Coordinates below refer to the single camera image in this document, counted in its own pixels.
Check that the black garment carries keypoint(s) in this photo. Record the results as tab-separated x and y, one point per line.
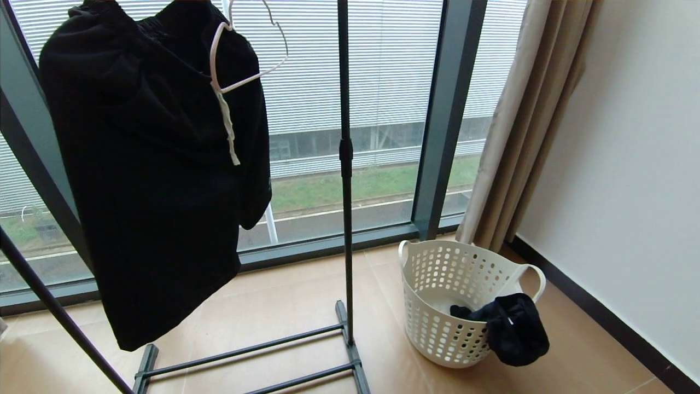
519	334

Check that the white laundry basket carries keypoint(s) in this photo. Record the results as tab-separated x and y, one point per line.
437	306

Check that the beige curtain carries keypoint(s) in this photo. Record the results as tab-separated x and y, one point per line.
519	137

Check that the black shorts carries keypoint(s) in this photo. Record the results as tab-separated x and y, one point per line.
153	191

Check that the black clothes rack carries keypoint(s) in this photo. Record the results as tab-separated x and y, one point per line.
345	219

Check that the pink clothes hanger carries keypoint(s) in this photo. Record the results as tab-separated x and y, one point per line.
213	63

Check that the window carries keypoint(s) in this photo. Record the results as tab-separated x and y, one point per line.
383	82

